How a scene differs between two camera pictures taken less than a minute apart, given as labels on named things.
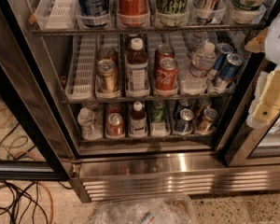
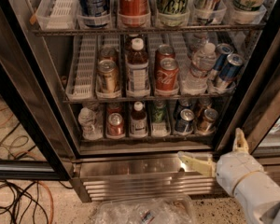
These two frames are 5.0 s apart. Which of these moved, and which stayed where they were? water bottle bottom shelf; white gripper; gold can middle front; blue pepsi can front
Moved: white gripper
Stayed: blue pepsi can front; water bottle bottom shelf; gold can middle front
